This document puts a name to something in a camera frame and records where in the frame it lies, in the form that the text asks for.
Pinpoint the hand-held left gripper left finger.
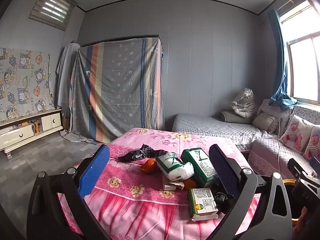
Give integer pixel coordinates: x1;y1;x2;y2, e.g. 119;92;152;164
27;144;112;240

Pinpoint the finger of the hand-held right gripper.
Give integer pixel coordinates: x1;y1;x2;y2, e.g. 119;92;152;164
287;158;305;180

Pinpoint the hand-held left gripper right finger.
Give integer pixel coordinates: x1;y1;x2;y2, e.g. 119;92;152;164
209;144;293;240

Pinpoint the yellow rimmed trash bin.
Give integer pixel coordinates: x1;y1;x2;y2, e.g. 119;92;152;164
282;178;304;223

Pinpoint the black plastic bag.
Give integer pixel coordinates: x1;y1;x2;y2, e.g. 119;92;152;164
118;144;168;163
211;180;237;214

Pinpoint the small green white box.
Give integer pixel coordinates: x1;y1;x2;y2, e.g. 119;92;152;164
188;188;219;222

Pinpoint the orange peel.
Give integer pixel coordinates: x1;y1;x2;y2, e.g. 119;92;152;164
140;159;158;174

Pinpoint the person's right hand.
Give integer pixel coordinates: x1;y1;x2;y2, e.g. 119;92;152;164
291;205;320;240

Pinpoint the baby print pillow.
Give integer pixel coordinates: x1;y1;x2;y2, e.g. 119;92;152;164
303;124;320;162
279;114;314;154

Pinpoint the grey quilted sofa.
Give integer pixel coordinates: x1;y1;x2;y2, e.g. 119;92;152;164
172;99;320;180

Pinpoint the grey bolster pillow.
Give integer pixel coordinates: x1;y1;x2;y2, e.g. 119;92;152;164
219;110;253;125

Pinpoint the beige cushion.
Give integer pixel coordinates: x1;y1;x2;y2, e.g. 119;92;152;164
252;112;277;133

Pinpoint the crumpled paper wrapper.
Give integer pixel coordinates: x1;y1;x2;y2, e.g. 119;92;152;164
162;174;185;192

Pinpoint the pink floral blanket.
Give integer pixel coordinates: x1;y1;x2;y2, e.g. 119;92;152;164
57;127;262;240

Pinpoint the tiger plush in plastic bag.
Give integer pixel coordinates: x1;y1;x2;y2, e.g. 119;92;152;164
231;87;257;118

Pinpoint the striped grey bed sheet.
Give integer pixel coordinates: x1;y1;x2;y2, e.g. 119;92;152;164
67;37;165;144

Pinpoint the white low cabinet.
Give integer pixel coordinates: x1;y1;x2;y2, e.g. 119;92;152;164
0;108;64;155

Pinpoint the white hanging cloth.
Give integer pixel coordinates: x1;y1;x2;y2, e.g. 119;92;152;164
55;42;81;108

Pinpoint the window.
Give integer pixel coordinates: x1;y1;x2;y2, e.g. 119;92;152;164
275;0;320;105

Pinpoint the blue curtain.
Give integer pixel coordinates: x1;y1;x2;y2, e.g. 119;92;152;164
268;8;299;110

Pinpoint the cartoon printed cloth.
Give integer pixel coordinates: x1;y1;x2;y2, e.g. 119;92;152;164
0;47;54;123

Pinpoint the window blind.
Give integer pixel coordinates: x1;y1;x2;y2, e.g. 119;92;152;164
29;0;77;32

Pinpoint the thin white cord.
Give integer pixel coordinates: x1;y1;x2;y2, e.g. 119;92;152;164
274;119;284;174

